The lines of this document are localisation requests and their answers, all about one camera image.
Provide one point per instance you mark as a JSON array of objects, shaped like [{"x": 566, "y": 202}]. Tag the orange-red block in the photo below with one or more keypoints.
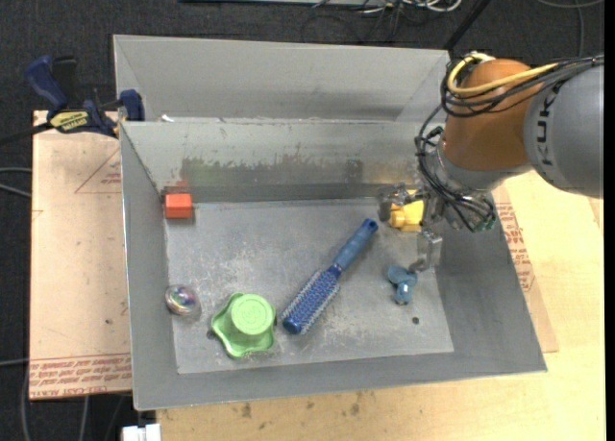
[{"x": 178, "y": 206}]

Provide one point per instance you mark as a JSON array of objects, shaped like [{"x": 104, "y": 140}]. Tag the green plastic cup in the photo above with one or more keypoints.
[{"x": 246, "y": 321}]

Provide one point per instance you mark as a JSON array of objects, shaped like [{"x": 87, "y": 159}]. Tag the brown cardboard board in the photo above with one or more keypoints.
[{"x": 77, "y": 247}]

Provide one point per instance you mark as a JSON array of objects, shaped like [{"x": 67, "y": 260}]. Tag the light blue toy figure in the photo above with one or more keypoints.
[{"x": 401, "y": 280}]

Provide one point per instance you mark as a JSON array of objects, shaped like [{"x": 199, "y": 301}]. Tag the yellow toy block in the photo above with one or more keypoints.
[{"x": 409, "y": 215}]

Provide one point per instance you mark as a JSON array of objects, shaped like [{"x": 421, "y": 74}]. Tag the grey metal bin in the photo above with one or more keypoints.
[{"x": 288, "y": 247}]

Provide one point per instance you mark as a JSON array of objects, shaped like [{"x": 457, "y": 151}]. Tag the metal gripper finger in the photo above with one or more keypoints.
[
  {"x": 394, "y": 196},
  {"x": 429, "y": 251}
]

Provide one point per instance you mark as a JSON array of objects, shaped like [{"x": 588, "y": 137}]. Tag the blue hairbrush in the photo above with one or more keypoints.
[{"x": 317, "y": 292}]

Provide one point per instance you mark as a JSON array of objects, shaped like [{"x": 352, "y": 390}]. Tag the clear iridescent glass ball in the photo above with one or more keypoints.
[{"x": 181, "y": 300}]

